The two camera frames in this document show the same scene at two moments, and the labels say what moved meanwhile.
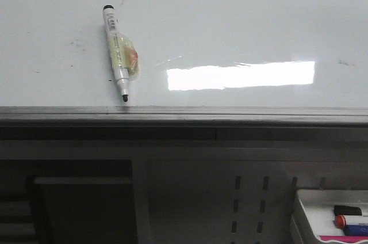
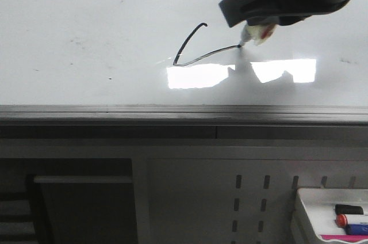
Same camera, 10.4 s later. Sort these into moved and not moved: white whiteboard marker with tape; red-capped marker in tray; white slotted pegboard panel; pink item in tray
Moved: white whiteboard marker with tape
Not moved: red-capped marker in tray; white slotted pegboard panel; pink item in tray
